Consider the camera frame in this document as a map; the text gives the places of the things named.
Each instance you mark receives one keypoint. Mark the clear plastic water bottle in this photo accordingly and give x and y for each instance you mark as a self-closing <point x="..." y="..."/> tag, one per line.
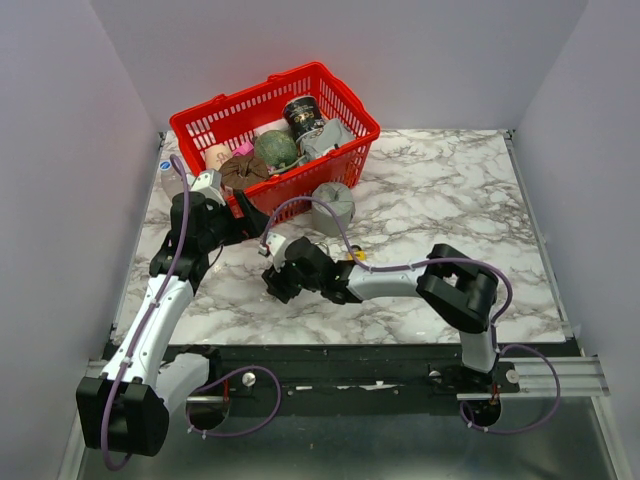
<point x="170" y="179"/>

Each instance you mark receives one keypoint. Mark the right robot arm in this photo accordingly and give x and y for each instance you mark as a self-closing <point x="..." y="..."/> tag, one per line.
<point x="460" y="290"/>

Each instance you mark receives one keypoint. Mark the brown fabric pouch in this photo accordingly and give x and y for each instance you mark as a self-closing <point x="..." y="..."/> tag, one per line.
<point x="243" y="171"/>

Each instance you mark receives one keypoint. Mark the black printed can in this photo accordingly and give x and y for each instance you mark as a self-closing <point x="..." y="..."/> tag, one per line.
<point x="303" y="116"/>

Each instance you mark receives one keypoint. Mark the green round melon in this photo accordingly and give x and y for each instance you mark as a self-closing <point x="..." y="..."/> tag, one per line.
<point x="276" y="148"/>

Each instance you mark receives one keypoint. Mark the red plastic shopping basket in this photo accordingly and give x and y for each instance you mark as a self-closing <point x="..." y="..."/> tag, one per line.
<point x="243" y="116"/>

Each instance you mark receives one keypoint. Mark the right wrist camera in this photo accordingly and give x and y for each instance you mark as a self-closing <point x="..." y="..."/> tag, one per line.
<point x="275" y="247"/>

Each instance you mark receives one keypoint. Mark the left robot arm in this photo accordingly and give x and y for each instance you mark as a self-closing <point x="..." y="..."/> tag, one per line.
<point x="127" y="408"/>

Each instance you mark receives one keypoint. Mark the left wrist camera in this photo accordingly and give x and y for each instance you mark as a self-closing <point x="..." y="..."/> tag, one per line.
<point x="208" y="183"/>

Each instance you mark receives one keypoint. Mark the yellow black padlock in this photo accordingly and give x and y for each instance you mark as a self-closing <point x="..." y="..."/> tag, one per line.
<point x="356" y="253"/>

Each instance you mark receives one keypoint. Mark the grey wrapped bundle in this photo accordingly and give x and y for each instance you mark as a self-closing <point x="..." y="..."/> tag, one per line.
<point x="333" y="135"/>

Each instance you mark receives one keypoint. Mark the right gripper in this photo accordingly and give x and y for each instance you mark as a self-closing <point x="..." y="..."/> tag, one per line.
<point x="274" y="280"/>

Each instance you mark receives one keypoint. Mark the brass padlock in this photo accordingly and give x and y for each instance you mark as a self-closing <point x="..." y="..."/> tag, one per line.
<point x="323" y="247"/>

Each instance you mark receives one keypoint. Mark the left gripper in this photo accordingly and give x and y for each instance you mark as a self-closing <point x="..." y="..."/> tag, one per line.
<point x="251" y="225"/>

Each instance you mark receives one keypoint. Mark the pink small box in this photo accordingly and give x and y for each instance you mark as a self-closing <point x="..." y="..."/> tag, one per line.
<point x="244" y="149"/>

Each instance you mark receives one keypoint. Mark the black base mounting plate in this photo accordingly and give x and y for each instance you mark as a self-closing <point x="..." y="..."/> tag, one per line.
<point x="297" y="380"/>

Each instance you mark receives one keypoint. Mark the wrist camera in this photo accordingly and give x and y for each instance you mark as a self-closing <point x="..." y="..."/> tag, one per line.
<point x="275" y="247"/>
<point x="208" y="183"/>

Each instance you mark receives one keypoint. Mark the grey taped cylinder roll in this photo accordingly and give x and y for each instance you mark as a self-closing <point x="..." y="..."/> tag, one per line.
<point x="335" y="209"/>

